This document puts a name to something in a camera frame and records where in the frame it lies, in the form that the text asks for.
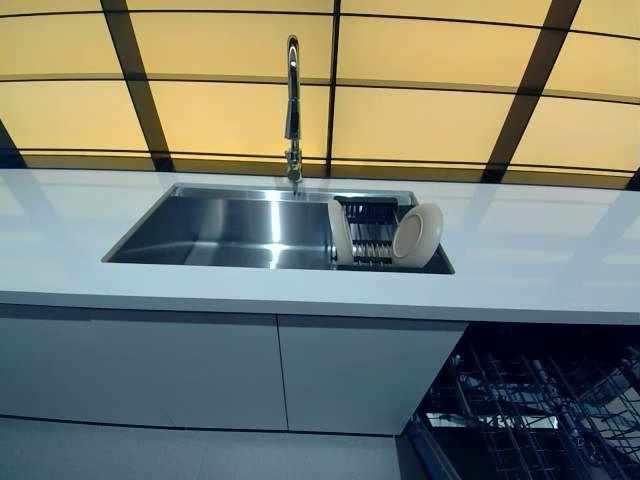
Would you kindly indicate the open built-in dishwasher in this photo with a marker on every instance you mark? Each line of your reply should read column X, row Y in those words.
column 450, row 390

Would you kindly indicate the black dish drying rack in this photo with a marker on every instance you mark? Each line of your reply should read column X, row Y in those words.
column 370, row 235

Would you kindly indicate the cream ceramic plate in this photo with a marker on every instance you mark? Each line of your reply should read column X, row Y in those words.
column 415, row 237
column 341, row 235

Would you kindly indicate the stainless steel sink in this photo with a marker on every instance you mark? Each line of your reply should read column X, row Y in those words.
column 225, row 230

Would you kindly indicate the chrome kitchen faucet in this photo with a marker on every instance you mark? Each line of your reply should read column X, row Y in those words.
column 293, row 115

